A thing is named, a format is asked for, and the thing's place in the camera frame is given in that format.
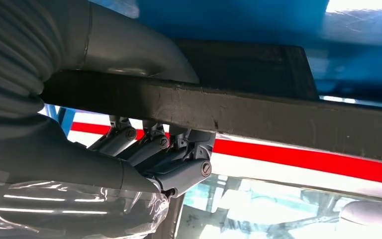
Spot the long red barrier belt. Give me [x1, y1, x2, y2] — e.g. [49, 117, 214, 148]
[71, 121, 382, 187]

